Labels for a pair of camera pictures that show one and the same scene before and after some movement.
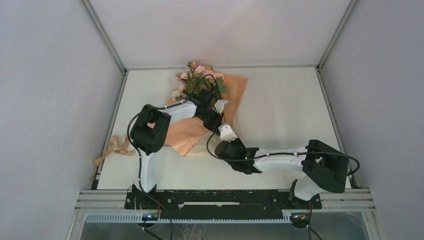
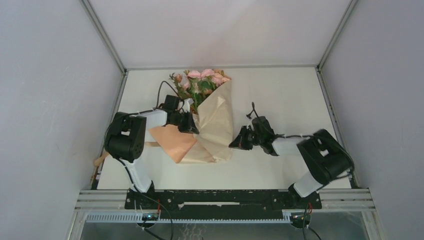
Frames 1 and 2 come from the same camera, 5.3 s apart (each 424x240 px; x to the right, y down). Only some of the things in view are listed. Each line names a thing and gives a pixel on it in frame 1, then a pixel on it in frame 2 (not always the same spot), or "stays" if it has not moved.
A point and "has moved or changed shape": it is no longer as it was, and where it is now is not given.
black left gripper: x=216 y=122 → x=189 y=127
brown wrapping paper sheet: x=184 y=136 has moved or changed shape
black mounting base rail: x=218 y=204 stays
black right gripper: x=238 y=141 → x=240 y=141
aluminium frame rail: x=115 y=199 stays
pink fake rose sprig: x=185 y=83 has moved or changed shape
